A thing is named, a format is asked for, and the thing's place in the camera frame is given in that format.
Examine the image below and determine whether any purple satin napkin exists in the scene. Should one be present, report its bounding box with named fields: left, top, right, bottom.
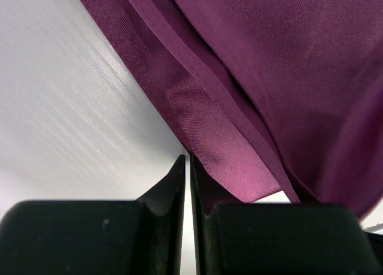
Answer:
left=80, top=0, right=382, bottom=218

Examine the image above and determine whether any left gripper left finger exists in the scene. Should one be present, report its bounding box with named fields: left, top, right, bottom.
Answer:
left=1, top=155, right=186, bottom=274

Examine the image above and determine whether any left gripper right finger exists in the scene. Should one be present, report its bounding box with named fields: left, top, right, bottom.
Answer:
left=190, top=156, right=382, bottom=274

